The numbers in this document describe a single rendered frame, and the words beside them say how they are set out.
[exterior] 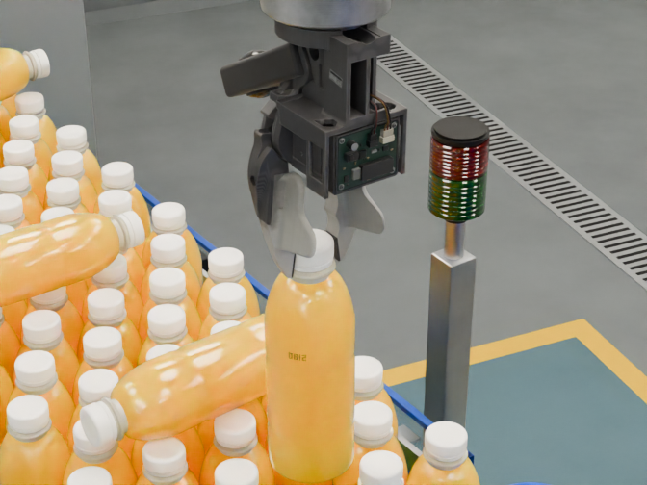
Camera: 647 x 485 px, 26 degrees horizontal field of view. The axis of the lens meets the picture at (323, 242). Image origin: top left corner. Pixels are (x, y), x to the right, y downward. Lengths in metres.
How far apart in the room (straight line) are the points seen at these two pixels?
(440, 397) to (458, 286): 0.16
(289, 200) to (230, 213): 2.91
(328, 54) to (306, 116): 0.05
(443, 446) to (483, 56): 3.75
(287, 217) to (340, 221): 0.06
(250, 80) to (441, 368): 0.69
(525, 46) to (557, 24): 0.26
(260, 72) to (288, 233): 0.12
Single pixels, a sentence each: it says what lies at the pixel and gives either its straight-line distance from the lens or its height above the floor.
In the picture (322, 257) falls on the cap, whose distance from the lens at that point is 1.07.
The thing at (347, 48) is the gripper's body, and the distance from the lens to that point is 0.93.
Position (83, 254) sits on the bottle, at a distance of 1.49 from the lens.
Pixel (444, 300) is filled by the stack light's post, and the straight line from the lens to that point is 1.60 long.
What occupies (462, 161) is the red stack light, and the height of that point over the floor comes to 1.23.
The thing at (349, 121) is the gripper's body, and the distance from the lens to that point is 0.96.
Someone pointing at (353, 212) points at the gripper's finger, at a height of 1.40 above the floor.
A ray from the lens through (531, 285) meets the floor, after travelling 3.64.
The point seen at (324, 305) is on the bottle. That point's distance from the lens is 1.08.
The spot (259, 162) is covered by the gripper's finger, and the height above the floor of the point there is 1.46.
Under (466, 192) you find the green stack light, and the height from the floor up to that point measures 1.20.
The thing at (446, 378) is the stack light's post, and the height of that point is 0.95.
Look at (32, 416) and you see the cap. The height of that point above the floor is 1.11.
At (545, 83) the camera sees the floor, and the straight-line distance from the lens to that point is 4.79.
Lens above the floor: 1.91
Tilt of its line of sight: 30 degrees down
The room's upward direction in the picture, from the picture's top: straight up
